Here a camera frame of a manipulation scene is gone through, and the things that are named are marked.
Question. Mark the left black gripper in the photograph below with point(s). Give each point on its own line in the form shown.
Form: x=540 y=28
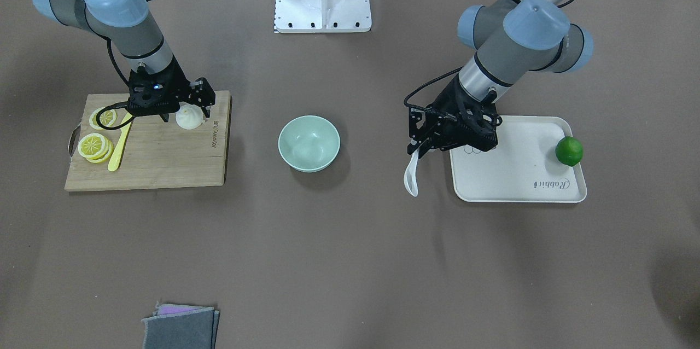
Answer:
x=449 y=102

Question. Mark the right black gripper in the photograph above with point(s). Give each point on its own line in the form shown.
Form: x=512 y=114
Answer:
x=178 y=85

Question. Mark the white plastic spoon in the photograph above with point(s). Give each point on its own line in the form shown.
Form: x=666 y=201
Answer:
x=410 y=175

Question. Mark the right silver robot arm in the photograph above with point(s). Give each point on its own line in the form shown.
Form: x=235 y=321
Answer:
x=128 y=24

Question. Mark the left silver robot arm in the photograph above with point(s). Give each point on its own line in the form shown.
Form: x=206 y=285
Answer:
x=510 y=38

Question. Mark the mint green bowl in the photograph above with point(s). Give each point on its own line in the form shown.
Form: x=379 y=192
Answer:
x=309 y=143

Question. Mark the bamboo cutting board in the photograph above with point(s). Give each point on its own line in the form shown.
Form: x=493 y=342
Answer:
x=161 y=155

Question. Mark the cream rabbit print tray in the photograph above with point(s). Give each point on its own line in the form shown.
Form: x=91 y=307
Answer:
x=523 y=166

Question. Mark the yellow plastic knife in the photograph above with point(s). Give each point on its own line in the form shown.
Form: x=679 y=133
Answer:
x=118 y=151

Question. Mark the upper lemon slice stack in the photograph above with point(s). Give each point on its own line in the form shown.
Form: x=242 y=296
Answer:
x=95 y=148

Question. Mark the green lime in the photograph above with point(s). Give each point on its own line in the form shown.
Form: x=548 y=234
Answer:
x=569 y=151

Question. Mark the folded grey cloth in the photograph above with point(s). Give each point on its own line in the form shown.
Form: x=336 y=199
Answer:
x=181 y=326

